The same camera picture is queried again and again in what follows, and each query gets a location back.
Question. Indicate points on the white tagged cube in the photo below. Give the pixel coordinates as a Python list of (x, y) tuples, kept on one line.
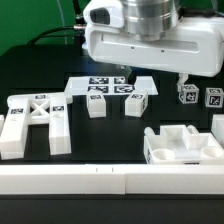
[(189, 94), (214, 97)]

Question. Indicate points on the white tagged cube right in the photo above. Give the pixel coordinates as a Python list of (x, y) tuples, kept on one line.
[(214, 97)]

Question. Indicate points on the white chair seat part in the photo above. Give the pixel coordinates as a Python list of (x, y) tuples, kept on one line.
[(181, 145)]

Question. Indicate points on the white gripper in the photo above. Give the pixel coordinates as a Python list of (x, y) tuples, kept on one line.
[(155, 34)]

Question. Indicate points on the white tagged cube left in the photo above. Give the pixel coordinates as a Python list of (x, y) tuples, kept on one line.
[(189, 94)]

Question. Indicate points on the white chair back frame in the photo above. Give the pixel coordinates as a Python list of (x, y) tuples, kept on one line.
[(35, 109)]

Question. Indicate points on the white block right edge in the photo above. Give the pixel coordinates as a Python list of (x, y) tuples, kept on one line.
[(217, 128)]

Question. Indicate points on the white front rail bar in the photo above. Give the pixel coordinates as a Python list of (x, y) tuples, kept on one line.
[(111, 179)]

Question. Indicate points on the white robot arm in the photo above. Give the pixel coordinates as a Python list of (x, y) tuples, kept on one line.
[(156, 34)]

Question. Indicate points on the white flat tag plate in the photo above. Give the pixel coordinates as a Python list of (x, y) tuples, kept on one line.
[(109, 85)]

